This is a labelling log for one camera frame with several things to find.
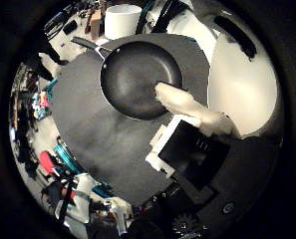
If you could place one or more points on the black frying pan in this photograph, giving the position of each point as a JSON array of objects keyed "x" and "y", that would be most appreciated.
[{"x": 134, "y": 76}]

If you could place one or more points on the teal storage box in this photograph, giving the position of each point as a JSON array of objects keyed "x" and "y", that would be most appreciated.
[{"x": 65, "y": 156}]

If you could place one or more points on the white cylindrical bucket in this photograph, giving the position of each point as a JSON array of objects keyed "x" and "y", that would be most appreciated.
[{"x": 122, "y": 21}]

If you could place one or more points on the red object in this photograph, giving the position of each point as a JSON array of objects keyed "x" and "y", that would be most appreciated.
[{"x": 47, "y": 162}]

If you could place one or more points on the brown wooden block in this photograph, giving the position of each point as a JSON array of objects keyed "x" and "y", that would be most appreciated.
[{"x": 95, "y": 23}]

